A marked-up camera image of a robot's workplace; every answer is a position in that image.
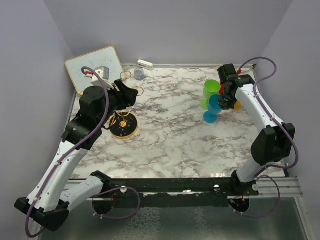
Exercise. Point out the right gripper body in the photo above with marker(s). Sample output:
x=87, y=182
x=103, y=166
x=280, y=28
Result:
x=227, y=101

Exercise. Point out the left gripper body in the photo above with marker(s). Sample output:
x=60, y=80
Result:
x=115, y=101

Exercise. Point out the red wine glass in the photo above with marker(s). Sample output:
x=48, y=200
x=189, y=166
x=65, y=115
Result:
x=221, y=88

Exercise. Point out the orange wine glass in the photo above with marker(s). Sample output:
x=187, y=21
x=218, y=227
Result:
x=237, y=106

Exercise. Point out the green wine glass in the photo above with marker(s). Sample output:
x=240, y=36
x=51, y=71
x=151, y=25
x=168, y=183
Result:
x=211, y=87

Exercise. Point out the blue wine glass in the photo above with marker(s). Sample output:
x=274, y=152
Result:
x=213, y=109

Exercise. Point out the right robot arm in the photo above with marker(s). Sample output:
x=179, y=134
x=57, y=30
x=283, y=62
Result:
x=275, y=138

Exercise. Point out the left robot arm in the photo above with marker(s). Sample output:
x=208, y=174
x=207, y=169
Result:
x=48, y=204

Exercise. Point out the white whiteboard eraser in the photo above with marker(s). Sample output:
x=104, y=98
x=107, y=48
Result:
x=145, y=65

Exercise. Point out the gold wire glass rack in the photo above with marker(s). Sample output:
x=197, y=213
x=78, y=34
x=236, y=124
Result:
x=122, y=123

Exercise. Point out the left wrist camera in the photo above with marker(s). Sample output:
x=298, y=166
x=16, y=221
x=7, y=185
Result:
x=103, y=73

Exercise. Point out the whiteboard with wooden frame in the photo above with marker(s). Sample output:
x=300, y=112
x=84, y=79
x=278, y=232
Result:
x=103, y=57

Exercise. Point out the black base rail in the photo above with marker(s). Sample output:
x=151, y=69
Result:
x=181, y=192

